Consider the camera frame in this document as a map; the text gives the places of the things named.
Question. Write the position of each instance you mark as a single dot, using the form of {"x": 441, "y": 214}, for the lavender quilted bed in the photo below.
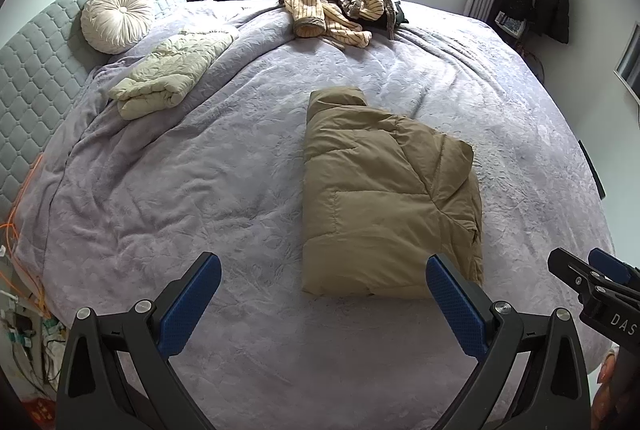
{"x": 200, "y": 185}

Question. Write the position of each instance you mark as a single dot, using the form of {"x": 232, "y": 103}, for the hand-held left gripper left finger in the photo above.
{"x": 192, "y": 305}

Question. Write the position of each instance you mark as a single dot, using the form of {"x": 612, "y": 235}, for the blue white patterned bag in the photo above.
{"x": 510, "y": 25}

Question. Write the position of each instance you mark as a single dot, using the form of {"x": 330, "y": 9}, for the grey quilted headboard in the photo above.
{"x": 35, "y": 60}

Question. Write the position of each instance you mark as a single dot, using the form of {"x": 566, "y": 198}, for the dark garment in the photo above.
{"x": 397, "y": 18}

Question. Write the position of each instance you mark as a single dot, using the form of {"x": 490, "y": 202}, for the cream folded padded garment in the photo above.
{"x": 165, "y": 70}

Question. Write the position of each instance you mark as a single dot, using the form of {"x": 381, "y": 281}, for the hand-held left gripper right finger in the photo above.
{"x": 455, "y": 305}

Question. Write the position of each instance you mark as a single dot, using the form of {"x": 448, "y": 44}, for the red floor mat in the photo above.
{"x": 40, "y": 409}

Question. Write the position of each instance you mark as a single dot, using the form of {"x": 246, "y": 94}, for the khaki puffer jacket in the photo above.
{"x": 380, "y": 190}

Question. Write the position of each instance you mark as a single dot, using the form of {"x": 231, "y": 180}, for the person's right hand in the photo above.
{"x": 607, "y": 370}

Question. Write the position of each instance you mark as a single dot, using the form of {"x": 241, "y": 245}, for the beige striped garment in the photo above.
{"x": 320, "y": 5}

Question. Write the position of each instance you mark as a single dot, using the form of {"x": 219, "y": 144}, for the round cream pillow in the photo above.
{"x": 117, "y": 15}

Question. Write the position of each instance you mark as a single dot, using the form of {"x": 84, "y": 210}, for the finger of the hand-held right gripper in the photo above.
{"x": 572, "y": 272}
{"x": 612, "y": 267}

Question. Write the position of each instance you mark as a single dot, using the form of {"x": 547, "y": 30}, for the curved white framed television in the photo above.
{"x": 629, "y": 65}

